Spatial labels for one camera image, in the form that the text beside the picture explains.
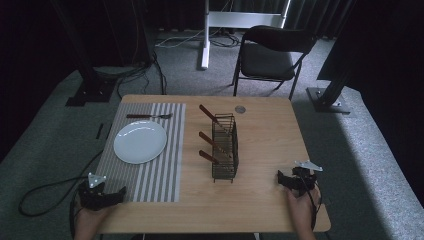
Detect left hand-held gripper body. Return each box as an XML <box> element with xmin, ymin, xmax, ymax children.
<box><xmin>78</xmin><ymin>172</ymin><xmax>118</xmax><ymax>212</ymax></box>

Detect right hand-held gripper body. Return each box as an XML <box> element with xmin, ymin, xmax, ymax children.
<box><xmin>286</xmin><ymin>160</ymin><xmax>324</xmax><ymax>197</ymax></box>

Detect person's left hand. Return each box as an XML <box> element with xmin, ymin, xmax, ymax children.
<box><xmin>73</xmin><ymin>201</ymin><xmax>116</xmax><ymax>240</ymax></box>

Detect person's right hand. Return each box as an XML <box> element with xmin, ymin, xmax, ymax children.
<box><xmin>285</xmin><ymin>187</ymin><xmax>322</xmax><ymax>240</ymax></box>

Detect grey striped placemat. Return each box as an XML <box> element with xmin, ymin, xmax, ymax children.
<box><xmin>95</xmin><ymin>102</ymin><xmax>187</xmax><ymax>203</ymax></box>

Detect white round plate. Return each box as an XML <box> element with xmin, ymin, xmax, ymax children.
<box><xmin>113</xmin><ymin>120</ymin><xmax>168</xmax><ymax>165</ymax></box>

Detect black metal stand with base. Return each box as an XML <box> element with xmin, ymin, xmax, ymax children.
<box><xmin>305</xmin><ymin>0</ymin><xmax>355</xmax><ymax>115</ymax></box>
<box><xmin>49</xmin><ymin>0</ymin><xmax>118</xmax><ymax>108</ymax></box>

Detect black folding chair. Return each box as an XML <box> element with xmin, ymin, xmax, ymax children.
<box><xmin>231</xmin><ymin>24</ymin><xmax>318</xmax><ymax>101</ymax></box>

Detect dark curtain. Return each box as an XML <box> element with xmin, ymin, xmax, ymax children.
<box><xmin>143</xmin><ymin>0</ymin><xmax>354</xmax><ymax>40</ymax></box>

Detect right hand-held gripper black cable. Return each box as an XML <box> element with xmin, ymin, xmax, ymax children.
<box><xmin>299</xmin><ymin>174</ymin><xmax>324</xmax><ymax>232</ymax></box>

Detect hand-held gripper black cable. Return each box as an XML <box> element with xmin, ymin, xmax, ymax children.
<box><xmin>299</xmin><ymin>174</ymin><xmax>324</xmax><ymax>232</ymax></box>
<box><xmin>17</xmin><ymin>149</ymin><xmax>105</xmax><ymax>240</ymax></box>

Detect left hand-held gripper black cable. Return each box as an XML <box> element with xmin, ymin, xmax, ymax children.
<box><xmin>17</xmin><ymin>149</ymin><xmax>105</xmax><ymax>240</ymax></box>

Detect black wire cutlery rack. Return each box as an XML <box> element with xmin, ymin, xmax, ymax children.
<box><xmin>211</xmin><ymin>112</ymin><xmax>240</xmax><ymax>184</ymax></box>

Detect brown-handled utensil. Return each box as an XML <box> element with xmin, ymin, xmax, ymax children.
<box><xmin>198</xmin><ymin>104</ymin><xmax>232</xmax><ymax>135</ymax></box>
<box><xmin>198</xmin><ymin>130</ymin><xmax>232</xmax><ymax>159</ymax></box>
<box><xmin>198</xmin><ymin>149</ymin><xmax>235</xmax><ymax>172</ymax></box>

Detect brown-handled metal fork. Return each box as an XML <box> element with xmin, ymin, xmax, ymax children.
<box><xmin>125</xmin><ymin>112</ymin><xmax>174</xmax><ymax>120</ymax></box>

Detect black floor cables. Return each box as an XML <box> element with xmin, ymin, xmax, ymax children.
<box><xmin>99</xmin><ymin>0</ymin><xmax>168</xmax><ymax>100</ymax></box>

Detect white metal stand frame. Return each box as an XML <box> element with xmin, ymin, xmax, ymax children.
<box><xmin>199</xmin><ymin>0</ymin><xmax>293</xmax><ymax>71</ymax></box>

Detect white floor cables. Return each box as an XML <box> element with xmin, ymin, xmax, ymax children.
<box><xmin>155</xmin><ymin>27</ymin><xmax>242</xmax><ymax>50</ymax></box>

